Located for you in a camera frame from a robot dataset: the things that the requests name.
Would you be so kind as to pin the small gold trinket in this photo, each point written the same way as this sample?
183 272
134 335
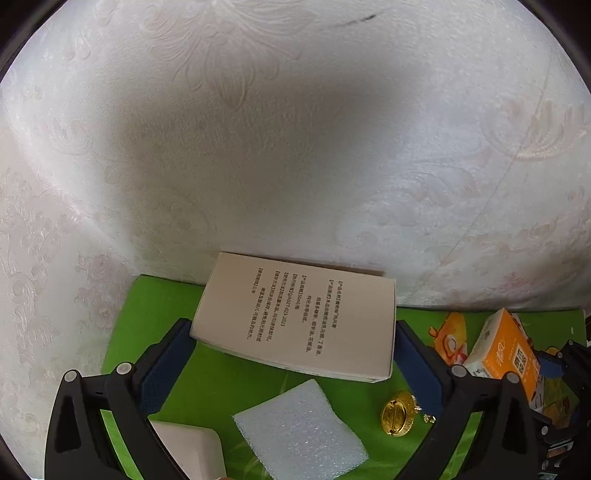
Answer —
399 413

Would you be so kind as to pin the cream cardboard box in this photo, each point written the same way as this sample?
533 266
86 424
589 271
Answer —
295 314

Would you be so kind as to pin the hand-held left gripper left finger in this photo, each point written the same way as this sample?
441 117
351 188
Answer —
161 369

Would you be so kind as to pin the orange box with square code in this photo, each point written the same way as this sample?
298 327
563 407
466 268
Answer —
503 350

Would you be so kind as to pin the white bubbly foam block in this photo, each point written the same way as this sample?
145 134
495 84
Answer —
300 434

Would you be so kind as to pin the white plastic tray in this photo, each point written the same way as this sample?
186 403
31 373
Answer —
194 450

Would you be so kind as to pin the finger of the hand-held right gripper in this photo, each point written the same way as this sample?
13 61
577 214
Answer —
554 417
551 365

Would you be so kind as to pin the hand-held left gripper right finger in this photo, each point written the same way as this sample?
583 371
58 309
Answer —
420 369

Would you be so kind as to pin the green cartoon tablecloth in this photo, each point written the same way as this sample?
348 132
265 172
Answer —
221 369

